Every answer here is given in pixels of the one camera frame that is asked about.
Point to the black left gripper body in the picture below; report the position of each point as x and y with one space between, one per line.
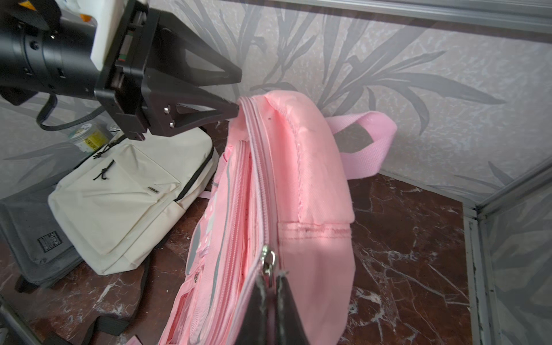
116 88

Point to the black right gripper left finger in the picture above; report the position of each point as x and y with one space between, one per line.
253 330

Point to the pink backpack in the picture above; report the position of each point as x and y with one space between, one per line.
280 203

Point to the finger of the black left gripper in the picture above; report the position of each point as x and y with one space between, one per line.
174 106
179 52

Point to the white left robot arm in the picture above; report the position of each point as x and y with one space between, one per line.
148 70

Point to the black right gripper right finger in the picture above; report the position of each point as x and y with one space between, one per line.
288 325

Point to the grey backpack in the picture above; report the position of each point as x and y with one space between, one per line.
41 249

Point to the sunflower label plastic can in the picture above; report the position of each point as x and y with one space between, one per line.
88 138

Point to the beige backpack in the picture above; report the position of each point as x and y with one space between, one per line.
123 200

